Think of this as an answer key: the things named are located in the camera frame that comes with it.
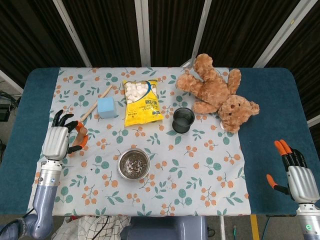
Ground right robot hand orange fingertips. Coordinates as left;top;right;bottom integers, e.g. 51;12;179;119
266;139;320;205

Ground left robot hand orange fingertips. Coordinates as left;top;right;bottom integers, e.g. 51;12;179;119
41;109;89;161

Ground white partition post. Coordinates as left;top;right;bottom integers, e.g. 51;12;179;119
134;0;152;68
253;0;312;69
52;0;93;68
180;0;213;68

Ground dark blue table cover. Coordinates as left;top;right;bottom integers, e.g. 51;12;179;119
0;67;320;217

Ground floral print tablecloth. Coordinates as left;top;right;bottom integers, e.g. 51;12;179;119
26;66;252;217

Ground thin wooden stick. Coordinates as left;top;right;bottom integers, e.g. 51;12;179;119
80;84;113;123

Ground stainless steel bowl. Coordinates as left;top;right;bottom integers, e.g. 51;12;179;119
117;148;152;180

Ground checkered cloth bag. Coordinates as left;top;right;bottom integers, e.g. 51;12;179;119
51;216;132;240

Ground white table leg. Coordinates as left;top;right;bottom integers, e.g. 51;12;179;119
219;216;226;240

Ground black equipment box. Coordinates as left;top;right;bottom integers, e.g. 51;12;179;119
0;104;11;121

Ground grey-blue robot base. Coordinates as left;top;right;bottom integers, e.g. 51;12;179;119
119;216;208;240

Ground brown teddy bear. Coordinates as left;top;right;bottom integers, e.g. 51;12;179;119
176;53;260;133

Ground yellow marshmallow bag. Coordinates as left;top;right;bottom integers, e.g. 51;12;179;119
121;79;165;128

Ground light blue foam cube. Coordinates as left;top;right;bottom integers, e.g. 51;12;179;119
96;97;118;119

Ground black mesh pen cup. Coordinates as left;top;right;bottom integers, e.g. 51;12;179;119
171;107;196;134

